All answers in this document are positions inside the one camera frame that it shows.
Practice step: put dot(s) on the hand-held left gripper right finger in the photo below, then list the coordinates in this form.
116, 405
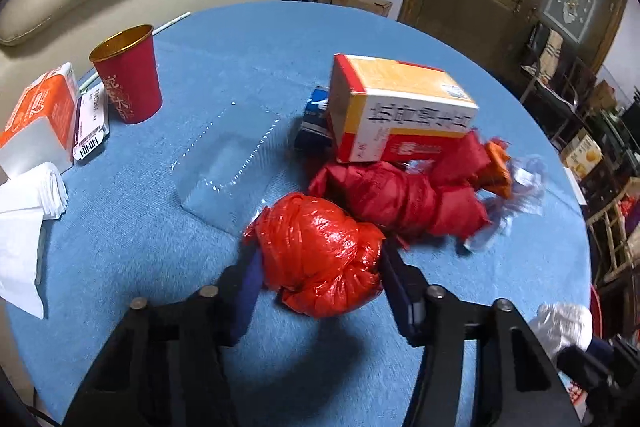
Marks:
400, 294

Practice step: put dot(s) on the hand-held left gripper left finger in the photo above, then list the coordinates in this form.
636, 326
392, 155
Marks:
247, 292

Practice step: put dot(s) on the red plastic bag ball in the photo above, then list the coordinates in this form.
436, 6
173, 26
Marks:
315, 252

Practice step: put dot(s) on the blue toothpaste box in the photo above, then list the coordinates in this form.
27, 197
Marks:
312, 127

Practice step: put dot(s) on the white crumpled plastic bag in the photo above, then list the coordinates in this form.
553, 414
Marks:
560, 324

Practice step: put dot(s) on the crumpled red paper bag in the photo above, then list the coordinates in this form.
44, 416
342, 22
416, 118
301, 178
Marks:
400, 197

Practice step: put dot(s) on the clear plastic container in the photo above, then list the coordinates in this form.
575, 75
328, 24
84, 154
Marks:
225, 177

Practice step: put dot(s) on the wooden rack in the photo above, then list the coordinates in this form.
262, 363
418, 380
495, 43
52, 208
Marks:
612, 237

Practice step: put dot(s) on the orange crumpled wrapper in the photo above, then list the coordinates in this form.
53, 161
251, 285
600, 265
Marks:
500, 172

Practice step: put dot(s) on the crumpled clear plastic wrapper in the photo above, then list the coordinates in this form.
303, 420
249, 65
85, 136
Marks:
525, 192

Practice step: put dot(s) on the orange and white medicine box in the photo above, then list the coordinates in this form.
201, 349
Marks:
400, 107

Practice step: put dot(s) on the orange fruit carton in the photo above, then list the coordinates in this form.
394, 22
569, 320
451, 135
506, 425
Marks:
582, 154

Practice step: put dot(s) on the small white barcode box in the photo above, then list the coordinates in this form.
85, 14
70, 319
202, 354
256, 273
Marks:
92, 122

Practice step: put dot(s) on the white paper tissues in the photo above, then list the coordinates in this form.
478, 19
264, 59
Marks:
20, 232

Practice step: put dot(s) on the red paper cup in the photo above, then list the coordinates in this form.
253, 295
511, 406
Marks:
132, 82

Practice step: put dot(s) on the orange and white tissue pack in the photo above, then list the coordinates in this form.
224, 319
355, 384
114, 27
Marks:
40, 117

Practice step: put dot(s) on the white drinking straw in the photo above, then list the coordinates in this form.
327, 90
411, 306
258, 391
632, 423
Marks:
172, 23

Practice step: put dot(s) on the brown cardboard box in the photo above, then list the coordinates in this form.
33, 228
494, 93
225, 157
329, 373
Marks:
360, 3

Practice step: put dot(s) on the metal frame shelf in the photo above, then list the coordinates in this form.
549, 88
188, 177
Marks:
555, 82

